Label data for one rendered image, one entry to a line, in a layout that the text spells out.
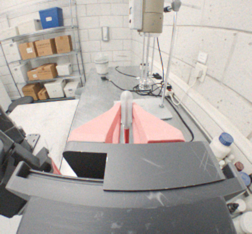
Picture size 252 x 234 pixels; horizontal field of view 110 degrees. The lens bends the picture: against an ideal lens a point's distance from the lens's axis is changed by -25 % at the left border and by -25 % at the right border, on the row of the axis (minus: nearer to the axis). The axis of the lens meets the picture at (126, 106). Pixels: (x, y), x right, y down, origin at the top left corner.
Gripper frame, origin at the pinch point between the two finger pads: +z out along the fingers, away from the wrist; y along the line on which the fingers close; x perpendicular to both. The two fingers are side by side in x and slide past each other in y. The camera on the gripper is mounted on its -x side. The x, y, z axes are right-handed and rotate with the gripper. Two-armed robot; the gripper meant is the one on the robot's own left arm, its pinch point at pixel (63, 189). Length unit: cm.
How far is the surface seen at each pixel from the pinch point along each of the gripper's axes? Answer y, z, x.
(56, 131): 6.3, 0.0, 35.3
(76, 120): 16.8, 3.8, 35.5
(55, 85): 50, -11, 227
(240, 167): 31, 27, -29
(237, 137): 43, 28, -26
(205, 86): 65, 22, -9
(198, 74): 68, 16, -6
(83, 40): 142, -47, 196
